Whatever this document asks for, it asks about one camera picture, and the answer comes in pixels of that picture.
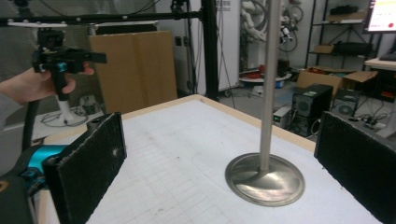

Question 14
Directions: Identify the black computer tower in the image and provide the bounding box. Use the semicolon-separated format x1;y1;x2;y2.
290;83;334;138
331;88;362;117

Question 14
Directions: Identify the white round table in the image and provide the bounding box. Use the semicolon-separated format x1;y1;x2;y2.
238;72;292;86

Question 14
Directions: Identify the black metal frame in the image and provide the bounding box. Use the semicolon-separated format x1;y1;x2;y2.
0;0;220;151

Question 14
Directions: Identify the white desk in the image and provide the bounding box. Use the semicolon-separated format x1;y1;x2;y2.
363;57;396;72

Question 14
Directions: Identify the white robot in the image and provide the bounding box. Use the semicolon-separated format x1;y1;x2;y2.
239;0;304;53

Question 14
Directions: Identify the computer monitor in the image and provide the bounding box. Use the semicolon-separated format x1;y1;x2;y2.
362;0;396;35

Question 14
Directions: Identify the metal utensil stand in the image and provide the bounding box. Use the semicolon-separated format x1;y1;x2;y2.
224;0;306;208

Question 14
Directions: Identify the black shelf rack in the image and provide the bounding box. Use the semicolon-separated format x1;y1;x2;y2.
305;0;385;70

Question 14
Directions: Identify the small silver box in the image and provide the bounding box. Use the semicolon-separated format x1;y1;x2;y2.
272;106;292;129

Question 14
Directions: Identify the open cardboard box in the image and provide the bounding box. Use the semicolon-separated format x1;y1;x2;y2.
295;67;379;98

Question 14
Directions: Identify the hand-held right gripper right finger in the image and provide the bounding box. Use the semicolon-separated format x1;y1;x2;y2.
313;110;396;224

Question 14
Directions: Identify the white grid mat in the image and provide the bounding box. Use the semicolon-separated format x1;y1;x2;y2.
83;99;384;224

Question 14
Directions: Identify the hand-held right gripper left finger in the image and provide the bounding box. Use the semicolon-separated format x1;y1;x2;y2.
41;111;128;224

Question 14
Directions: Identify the brown cardboard sheet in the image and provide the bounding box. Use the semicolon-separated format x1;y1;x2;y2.
88;30;178;115

